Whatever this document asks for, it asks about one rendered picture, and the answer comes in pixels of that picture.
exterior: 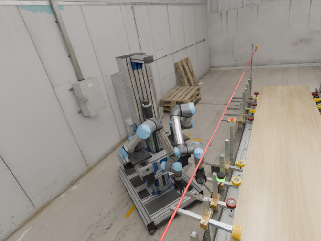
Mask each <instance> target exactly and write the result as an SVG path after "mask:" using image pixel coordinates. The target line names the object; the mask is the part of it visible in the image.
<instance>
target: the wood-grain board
mask: <svg viewBox="0 0 321 241"><path fill-rule="evenodd" d="M234 224H235V225H238V226H241V227H243V230H242V233H243V235H242V238H241V240H238V239H236V238H233V237H232V233H231V236H230V241H321V115H320V113H319V110H318V108H317V105H316V103H315V101H314V98H313V96H312V93H311V91H310V88H309V86H308V85H307V86H260V91H259V95H258V100H257V107H256V111H255V116H254V121H253V126H252V131H251V135H250V140H249V145H248V150H247V155H246V161H245V166H244V171H243V176H242V181H241V186H240V190H239V195H238V200H237V205H236V210H235V216H234V221H233V225H234Z"/></svg>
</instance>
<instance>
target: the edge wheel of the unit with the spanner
mask: <svg viewBox="0 0 321 241"><path fill-rule="evenodd" d="M236 205H237V202H236V200H235V199H233V198H228V199H227V200H226V206H227V207H228V208H230V209H235V208H236Z"/></svg>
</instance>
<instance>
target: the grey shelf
mask: <svg viewBox="0 0 321 241"><path fill-rule="evenodd" d="M148 67H149V72H150V78H151V83H152V88H153V94H154V98H155V103H156V109H157V114H158V118H159V121H161V123H162V120H161V113H160V108H159V103H158V98H157V92H156V88H155V82H154V77H153V71H152V67H151V64H148ZM110 76H111V79H112V83H113V86H114V89H115V93H116V96H117V99H118V104H119V107H120V111H121V114H122V117H123V121H124V120H126V119H129V118H131V116H130V112H129V109H128V104H127V100H126V96H125V93H124V89H123V86H122V82H121V78H120V74H119V72H117V73H114V74H112V75H110ZM124 124H125V121H124ZM125 127H126V125H125ZM126 131H127V128H126ZM127 134H128V131H127ZM128 138H129V136H128Z"/></svg>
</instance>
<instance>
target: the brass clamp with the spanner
mask: <svg viewBox="0 0 321 241"><path fill-rule="evenodd" d="M220 197H221V196H220V194H218V198H214V197H212V200H211V203H210V208H212V209H215V210H217V206H218V205H217V203H218V201H219V200H220ZM213 202H214V203H215V204H214V205H213V204H212V203H213Z"/></svg>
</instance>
